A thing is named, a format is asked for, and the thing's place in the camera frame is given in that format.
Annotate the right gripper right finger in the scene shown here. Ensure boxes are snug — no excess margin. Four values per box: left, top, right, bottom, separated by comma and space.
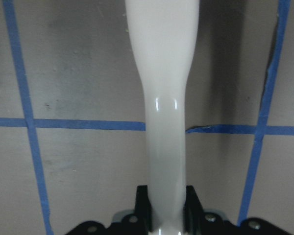
183, 186, 204, 232

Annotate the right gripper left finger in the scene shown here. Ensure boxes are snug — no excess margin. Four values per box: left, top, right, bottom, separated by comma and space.
134, 185, 152, 232

